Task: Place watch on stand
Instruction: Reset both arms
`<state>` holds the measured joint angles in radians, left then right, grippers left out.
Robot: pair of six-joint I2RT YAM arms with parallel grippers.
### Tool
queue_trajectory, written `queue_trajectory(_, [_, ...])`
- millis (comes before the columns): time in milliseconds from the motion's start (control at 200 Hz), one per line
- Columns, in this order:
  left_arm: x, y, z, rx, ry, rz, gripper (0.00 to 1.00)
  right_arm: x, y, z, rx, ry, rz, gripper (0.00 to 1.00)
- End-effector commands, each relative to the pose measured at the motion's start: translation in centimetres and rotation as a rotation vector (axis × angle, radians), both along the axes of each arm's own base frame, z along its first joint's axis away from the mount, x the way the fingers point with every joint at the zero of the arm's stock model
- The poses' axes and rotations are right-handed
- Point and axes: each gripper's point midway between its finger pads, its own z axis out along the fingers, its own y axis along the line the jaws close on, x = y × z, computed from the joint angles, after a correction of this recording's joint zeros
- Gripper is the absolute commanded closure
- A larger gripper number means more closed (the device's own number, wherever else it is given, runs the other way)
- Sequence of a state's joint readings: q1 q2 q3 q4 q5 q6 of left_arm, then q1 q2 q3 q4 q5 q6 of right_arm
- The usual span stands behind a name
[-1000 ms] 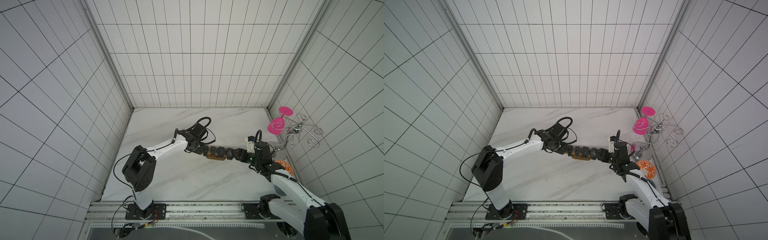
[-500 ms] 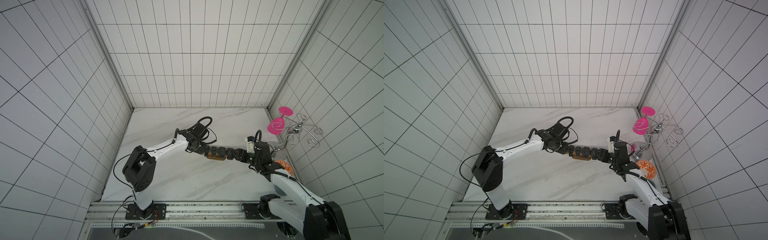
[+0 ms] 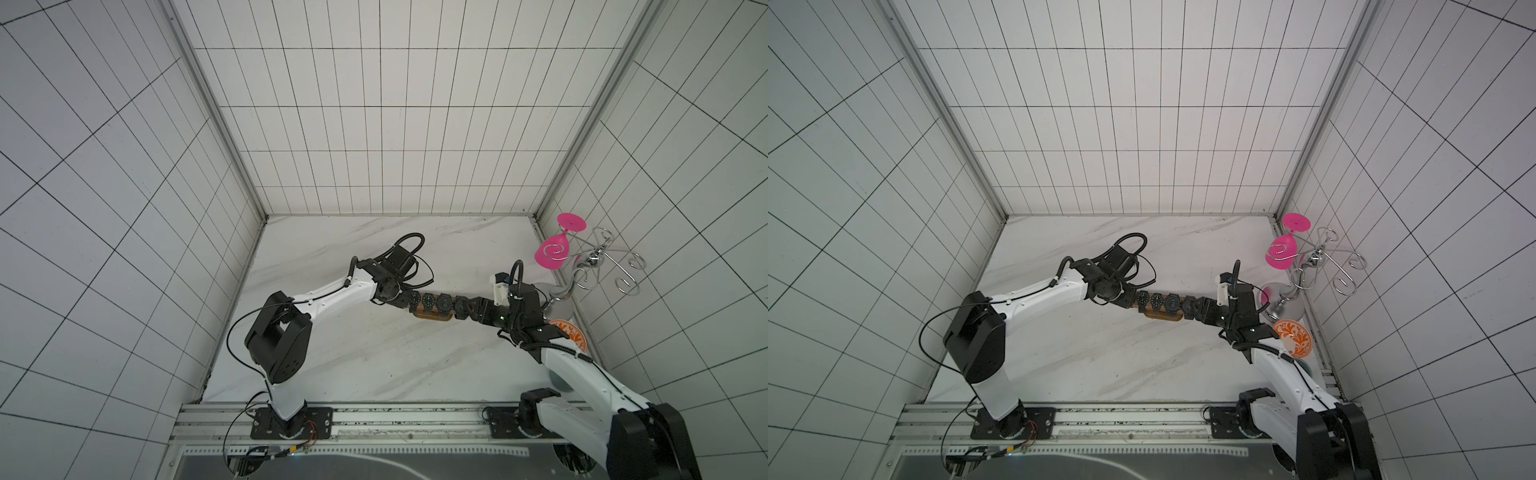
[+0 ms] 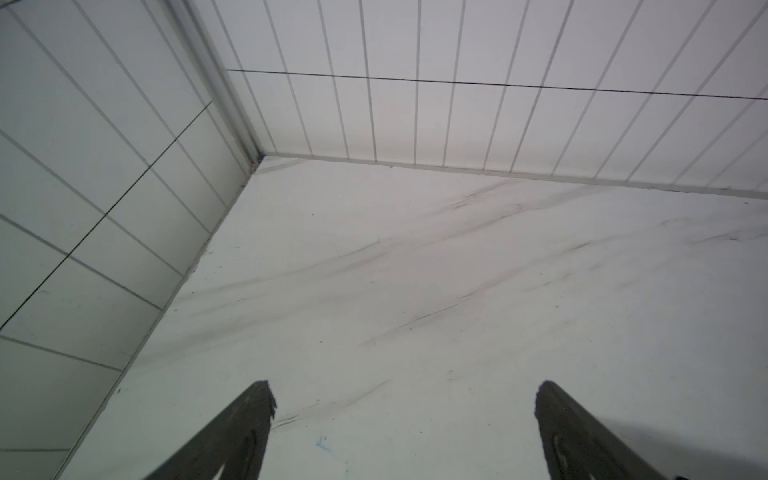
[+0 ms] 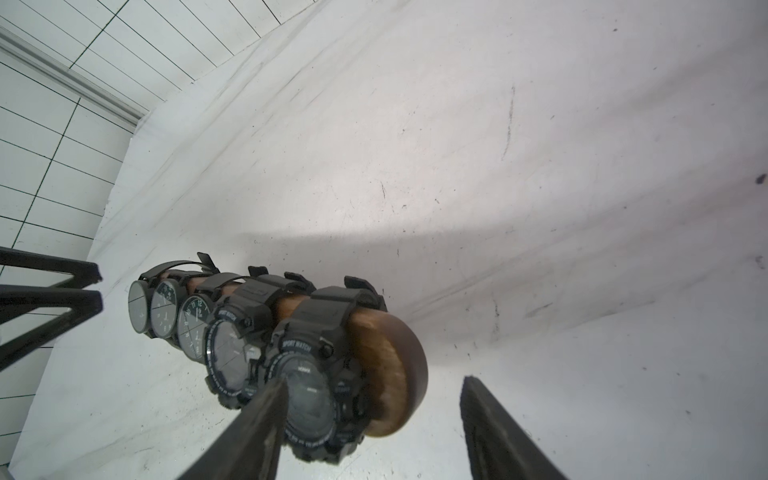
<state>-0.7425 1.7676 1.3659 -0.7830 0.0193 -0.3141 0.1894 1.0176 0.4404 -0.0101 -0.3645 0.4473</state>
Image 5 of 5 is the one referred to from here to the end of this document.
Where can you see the black rectangular smart watch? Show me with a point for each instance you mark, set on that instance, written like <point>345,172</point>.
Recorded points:
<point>141,290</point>

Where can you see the black slim round watch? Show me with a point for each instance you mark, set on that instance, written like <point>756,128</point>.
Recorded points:
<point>166,301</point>
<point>202,325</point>

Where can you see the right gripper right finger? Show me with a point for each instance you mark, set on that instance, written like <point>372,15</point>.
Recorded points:
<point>498,447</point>

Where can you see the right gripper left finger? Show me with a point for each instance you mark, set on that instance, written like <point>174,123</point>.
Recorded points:
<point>250,446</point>

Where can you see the brown wooden watch stand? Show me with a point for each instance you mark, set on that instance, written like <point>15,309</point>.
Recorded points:
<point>394,360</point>

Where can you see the black round wrist watch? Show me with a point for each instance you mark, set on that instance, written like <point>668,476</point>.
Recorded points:
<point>236,383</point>

